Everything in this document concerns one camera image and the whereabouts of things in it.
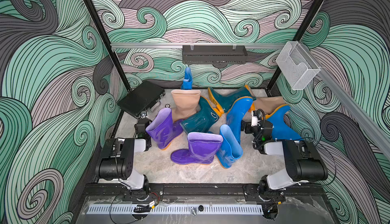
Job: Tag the blue boot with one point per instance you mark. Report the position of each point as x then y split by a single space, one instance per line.
281 131
236 114
188 79
230 150

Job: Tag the blue boot front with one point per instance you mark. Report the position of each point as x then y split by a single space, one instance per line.
230 150

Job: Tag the aluminium rail right wall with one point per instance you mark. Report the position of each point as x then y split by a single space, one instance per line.
335 77

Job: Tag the aluminium rail wall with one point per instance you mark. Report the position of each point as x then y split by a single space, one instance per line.
144 45
335 77

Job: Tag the teal boot rear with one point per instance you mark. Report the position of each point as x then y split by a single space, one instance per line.
224 102

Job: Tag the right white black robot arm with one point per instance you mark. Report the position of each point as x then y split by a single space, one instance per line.
303 163

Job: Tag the purple boot rear left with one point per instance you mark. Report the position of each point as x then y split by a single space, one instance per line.
163 129

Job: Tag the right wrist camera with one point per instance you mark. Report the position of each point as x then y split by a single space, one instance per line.
258 117

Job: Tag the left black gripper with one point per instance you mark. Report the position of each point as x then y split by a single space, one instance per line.
135 126

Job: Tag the white mesh wall basket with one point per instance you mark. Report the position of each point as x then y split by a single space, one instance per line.
297 64

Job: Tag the beige boot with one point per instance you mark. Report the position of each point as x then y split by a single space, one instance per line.
267 104
186 102

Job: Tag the purple boot front center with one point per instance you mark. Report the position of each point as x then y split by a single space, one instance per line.
202 147

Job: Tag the aluminium rail back wall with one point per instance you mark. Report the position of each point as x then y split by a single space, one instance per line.
144 45

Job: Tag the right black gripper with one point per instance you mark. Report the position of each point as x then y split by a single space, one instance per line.
247 126

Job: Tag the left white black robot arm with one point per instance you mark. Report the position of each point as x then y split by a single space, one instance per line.
116 165

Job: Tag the black wall shelf tray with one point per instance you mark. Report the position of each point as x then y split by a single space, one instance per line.
214 54

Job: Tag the white slotted cable duct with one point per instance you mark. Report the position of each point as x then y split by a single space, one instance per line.
186 209

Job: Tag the teal boot center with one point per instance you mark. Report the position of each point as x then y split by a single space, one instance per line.
203 120

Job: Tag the beige boot left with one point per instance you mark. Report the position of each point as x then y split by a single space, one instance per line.
186 102

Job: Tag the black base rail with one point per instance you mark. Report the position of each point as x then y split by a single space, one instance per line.
165 191

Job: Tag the purple boot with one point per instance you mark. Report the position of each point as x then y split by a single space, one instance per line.
163 129
202 147

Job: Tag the teal boot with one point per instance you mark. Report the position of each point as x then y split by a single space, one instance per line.
224 102
203 120

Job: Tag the beige boot rear right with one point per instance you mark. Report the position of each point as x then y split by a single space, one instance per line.
267 104

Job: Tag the black case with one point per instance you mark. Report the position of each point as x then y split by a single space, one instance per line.
142 98

